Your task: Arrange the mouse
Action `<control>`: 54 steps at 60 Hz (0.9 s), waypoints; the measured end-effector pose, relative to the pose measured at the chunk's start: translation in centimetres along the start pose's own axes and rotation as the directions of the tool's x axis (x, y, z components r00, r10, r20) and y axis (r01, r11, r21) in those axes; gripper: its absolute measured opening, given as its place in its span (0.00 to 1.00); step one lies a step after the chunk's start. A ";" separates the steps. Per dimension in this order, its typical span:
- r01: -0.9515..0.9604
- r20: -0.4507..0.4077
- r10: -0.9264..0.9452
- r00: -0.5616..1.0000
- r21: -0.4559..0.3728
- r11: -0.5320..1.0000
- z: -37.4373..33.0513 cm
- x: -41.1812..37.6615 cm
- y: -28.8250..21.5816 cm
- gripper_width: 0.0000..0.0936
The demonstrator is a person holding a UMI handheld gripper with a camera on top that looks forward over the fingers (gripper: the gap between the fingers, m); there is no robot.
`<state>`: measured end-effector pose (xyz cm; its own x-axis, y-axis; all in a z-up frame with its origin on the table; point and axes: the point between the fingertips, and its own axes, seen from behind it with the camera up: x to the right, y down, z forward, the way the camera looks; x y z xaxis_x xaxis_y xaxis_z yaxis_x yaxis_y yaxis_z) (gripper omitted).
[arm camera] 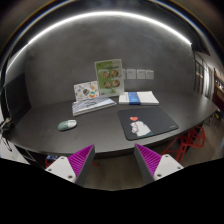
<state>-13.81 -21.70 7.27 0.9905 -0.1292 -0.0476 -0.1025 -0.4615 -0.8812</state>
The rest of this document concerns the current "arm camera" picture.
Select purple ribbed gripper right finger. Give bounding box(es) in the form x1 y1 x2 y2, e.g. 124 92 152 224
134 144 183 184

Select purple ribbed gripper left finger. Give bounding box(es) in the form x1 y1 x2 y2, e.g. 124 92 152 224
46 145 95 187

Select green and white computer mouse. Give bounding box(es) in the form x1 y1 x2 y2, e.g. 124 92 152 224
58 120 77 131

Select black mouse pad with cat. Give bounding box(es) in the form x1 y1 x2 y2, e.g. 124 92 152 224
117 106 179 141

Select red metal stool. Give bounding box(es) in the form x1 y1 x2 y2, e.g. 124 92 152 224
162 126 205 163

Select white keyboard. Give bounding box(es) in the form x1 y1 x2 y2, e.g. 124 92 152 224
72 97 116 116

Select white box with blue band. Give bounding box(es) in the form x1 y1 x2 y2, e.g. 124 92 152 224
119 91 159 105

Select small white illustrated card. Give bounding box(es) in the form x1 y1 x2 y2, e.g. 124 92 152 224
74 81 99 101

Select green upright menu sign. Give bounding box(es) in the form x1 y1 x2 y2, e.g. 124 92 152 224
95 59 124 96

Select curved LED light strip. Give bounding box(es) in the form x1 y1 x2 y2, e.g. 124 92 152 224
8 11 191 68

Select white wall switch plates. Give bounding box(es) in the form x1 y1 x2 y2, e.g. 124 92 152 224
123 69 154 80

